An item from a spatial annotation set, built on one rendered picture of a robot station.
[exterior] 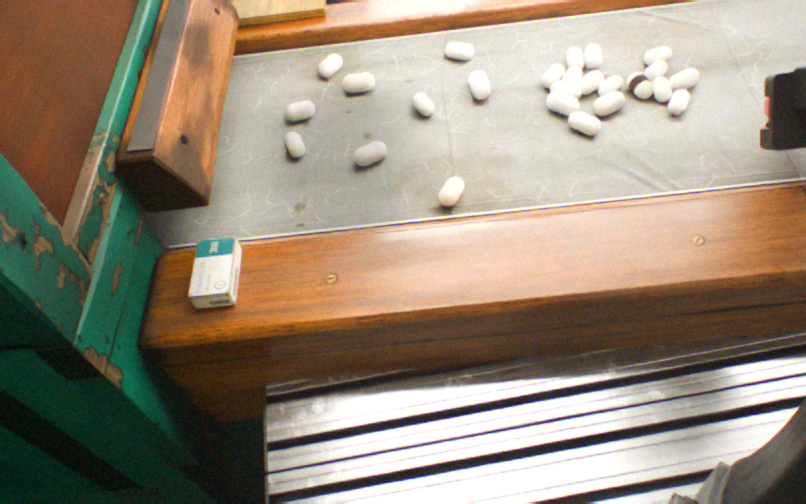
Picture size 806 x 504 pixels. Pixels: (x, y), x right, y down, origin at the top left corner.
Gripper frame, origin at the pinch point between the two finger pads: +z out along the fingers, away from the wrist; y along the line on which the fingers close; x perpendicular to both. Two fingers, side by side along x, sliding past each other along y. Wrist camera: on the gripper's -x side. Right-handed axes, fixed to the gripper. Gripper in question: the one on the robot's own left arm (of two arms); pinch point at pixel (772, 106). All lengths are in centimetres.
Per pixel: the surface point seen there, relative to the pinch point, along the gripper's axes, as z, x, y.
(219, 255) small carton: -12, 7, 54
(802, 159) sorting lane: -3.3, 5.2, -1.1
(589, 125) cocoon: 0.5, -0.1, 18.1
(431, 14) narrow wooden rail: 16.4, -14.6, 32.1
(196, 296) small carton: -15, 9, 55
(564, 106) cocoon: 3.1, -2.2, 19.8
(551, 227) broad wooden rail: -10.0, 7.8, 24.7
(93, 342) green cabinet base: -21, 10, 61
